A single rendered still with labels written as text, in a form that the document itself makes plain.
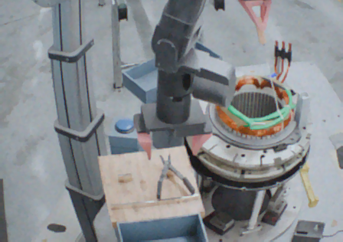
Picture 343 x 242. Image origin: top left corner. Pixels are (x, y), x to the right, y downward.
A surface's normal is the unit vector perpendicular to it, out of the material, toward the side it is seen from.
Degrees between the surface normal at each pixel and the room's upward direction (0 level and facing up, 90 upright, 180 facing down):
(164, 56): 91
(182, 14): 79
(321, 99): 0
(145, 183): 0
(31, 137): 0
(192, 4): 86
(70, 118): 90
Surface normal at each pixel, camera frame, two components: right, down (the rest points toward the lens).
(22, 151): -0.01, -0.77
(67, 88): -0.40, 0.59
